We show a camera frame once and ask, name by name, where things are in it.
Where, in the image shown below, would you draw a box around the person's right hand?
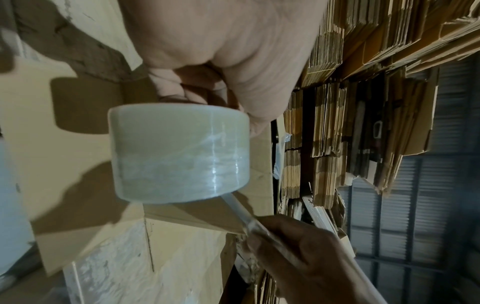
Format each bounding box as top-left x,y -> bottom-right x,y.
245,214 -> 388,304

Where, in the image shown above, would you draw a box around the person's left hand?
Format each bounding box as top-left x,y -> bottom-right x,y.
118,0 -> 330,139

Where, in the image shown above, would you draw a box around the clear tape roll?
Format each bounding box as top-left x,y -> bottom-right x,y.
107,104 -> 309,269

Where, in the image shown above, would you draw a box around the brown cardboard box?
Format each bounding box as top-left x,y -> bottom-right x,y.
0,56 -> 276,277

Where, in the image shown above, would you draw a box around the stacks of flat cardboard bundles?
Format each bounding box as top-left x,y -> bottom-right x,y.
254,0 -> 480,304

